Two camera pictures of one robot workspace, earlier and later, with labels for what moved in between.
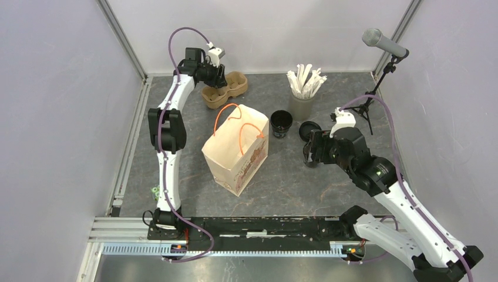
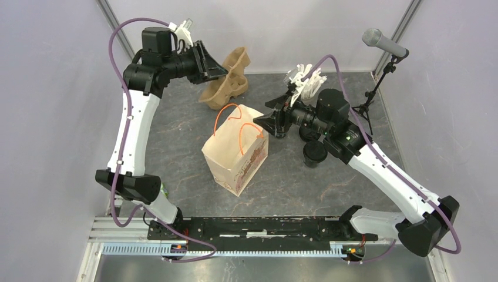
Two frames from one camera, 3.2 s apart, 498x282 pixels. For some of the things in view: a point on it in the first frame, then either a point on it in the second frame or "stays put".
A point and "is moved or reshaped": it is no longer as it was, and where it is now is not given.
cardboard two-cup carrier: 236,83 is moved or reshaped
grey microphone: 373,37 stays put
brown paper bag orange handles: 237,151 stays put
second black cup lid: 305,128 stays put
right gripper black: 319,138 → 270,121
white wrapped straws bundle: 302,87 stays put
